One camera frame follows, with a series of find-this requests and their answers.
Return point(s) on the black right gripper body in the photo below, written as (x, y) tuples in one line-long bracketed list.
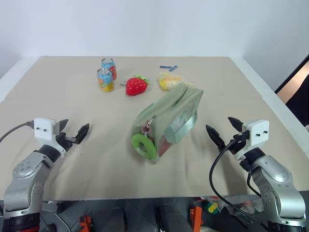
[(237, 142)]

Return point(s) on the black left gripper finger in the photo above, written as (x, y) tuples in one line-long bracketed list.
[(63, 124), (82, 133)]

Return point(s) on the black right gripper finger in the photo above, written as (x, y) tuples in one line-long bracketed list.
[(216, 137), (236, 123)]

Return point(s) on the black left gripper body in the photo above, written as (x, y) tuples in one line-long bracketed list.
[(63, 141)]

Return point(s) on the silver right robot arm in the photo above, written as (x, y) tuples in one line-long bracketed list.
[(277, 178)]

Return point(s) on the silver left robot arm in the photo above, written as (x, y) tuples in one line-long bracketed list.
[(24, 174)]

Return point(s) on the clear box inside pouch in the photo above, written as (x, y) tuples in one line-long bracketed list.
[(183, 125)]

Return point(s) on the green fabric zipper pouch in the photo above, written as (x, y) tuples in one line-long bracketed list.
[(169, 113)]

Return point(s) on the beige table cloth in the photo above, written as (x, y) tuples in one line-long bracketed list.
[(96, 157)]

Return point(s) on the blue yellow drink can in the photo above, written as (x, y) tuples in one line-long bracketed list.
[(105, 81)]

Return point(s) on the clear bag of items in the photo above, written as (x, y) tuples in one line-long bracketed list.
[(246, 205)]

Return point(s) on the black panel with brown edge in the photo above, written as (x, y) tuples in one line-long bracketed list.
[(297, 91)]

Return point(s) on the green yellow toy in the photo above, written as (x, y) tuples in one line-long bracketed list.
[(211, 207)]

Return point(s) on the red plush strawberry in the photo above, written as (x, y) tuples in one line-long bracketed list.
[(136, 85)]

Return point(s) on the yellow snack bag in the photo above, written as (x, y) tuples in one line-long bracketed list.
[(169, 81)]

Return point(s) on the blue red drink can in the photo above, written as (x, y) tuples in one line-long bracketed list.
[(109, 64)]

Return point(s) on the blue plastic clip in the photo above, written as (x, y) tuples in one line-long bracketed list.
[(165, 67), (173, 68)]

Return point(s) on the dark rounded robot leg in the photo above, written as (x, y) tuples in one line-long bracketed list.
[(172, 217)]

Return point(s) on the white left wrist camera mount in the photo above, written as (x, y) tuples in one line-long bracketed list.
[(43, 128)]

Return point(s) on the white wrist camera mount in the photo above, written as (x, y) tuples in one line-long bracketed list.
[(257, 133), (43, 128)]

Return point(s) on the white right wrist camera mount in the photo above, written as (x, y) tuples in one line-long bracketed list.
[(257, 133)]

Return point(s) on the orange plastic bracket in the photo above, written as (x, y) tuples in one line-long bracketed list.
[(85, 223), (196, 217)]

